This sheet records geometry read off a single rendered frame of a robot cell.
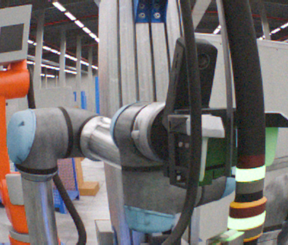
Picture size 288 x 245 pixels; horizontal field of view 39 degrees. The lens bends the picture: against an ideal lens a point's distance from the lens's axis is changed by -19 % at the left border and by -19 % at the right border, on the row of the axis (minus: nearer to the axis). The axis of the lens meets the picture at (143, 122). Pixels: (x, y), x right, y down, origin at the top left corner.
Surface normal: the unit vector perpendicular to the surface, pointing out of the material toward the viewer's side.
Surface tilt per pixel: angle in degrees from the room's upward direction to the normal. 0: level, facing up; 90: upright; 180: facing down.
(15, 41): 90
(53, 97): 90
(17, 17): 90
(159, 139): 90
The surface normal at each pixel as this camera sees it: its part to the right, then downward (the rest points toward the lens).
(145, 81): 0.18, 0.04
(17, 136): -0.76, -0.05
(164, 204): 0.53, 0.00
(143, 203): -0.26, 0.06
